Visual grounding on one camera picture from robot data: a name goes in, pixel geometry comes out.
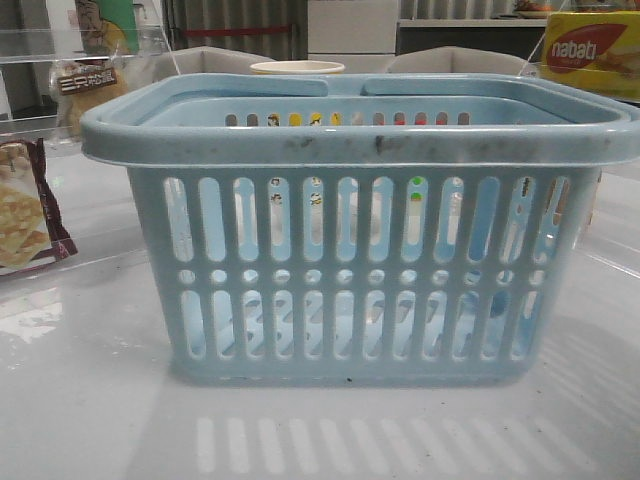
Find packaged bread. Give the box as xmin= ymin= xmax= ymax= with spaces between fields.
xmin=49 ymin=60 xmax=128 ymax=142

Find light blue plastic basket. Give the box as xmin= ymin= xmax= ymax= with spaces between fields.
xmin=80 ymin=74 xmax=639 ymax=385

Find white refrigerator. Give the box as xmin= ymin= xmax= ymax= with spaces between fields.
xmin=307 ymin=0 xmax=400 ymax=55

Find grey armchair on right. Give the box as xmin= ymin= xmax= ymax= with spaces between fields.
xmin=385 ymin=46 xmax=539 ymax=77

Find grey armchair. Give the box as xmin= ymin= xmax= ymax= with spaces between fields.
xmin=385 ymin=46 xmax=539 ymax=77
xmin=113 ymin=46 xmax=272 ymax=93

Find dark grey counter cabinet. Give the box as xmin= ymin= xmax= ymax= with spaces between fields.
xmin=395 ymin=18 xmax=546 ymax=58

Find maroon cracker snack packet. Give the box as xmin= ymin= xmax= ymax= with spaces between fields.
xmin=1 ymin=139 xmax=78 ymax=276

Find green cartoon label bottle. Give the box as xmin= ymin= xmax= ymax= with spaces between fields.
xmin=74 ymin=0 xmax=139 ymax=56

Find plate of fruit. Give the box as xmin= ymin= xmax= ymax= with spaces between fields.
xmin=513 ymin=0 xmax=555 ymax=19

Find clear acrylic display shelf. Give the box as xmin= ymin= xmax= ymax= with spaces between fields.
xmin=1 ymin=26 xmax=170 ymax=149

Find yellow nabati wafer box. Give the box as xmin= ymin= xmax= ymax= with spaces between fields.
xmin=539 ymin=11 xmax=639 ymax=102

